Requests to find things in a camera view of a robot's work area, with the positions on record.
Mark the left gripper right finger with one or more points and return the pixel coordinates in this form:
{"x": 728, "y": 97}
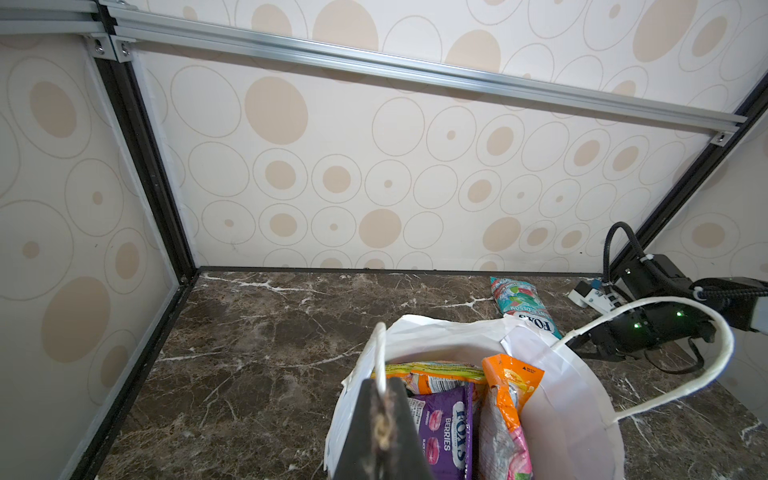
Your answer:
{"x": 403, "y": 457}

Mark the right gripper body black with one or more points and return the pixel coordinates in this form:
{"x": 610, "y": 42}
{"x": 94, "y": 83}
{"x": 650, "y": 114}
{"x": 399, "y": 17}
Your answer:
{"x": 643, "y": 328}

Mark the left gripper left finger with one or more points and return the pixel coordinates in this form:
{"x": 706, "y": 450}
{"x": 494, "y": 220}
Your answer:
{"x": 363, "y": 453}

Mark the purple candy packet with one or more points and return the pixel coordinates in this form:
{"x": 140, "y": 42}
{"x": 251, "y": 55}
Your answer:
{"x": 444, "y": 423}

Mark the red yellow Fox's packet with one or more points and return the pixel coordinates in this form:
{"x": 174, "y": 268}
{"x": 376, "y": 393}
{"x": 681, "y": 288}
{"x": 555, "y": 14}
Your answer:
{"x": 432, "y": 377}

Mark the orange red Fox's packet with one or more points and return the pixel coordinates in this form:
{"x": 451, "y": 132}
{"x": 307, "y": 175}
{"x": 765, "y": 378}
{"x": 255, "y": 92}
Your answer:
{"x": 503, "y": 452}

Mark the white paper bag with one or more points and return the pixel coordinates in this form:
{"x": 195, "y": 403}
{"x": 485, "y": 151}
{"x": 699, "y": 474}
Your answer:
{"x": 573, "y": 423}

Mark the teal Fox's candy packet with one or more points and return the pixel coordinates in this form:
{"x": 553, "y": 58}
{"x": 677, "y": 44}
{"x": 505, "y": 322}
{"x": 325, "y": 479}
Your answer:
{"x": 520, "y": 299}

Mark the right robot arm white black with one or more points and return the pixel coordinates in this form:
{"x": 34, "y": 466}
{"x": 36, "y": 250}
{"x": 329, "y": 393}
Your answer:
{"x": 630, "y": 274}

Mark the right black frame post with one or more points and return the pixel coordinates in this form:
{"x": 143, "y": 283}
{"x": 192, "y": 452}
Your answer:
{"x": 714, "y": 219}

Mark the black frame post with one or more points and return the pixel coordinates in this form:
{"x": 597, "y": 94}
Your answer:
{"x": 125, "y": 96}
{"x": 714, "y": 219}

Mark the left black frame post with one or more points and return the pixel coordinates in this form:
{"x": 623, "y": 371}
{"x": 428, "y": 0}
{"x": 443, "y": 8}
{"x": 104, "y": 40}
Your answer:
{"x": 125, "y": 96}

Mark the horizontal aluminium rail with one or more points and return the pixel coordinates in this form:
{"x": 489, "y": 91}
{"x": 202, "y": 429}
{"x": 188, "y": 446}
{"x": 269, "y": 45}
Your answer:
{"x": 140, "y": 25}

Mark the left diagonal aluminium rail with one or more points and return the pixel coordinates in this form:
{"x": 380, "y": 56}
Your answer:
{"x": 30, "y": 17}

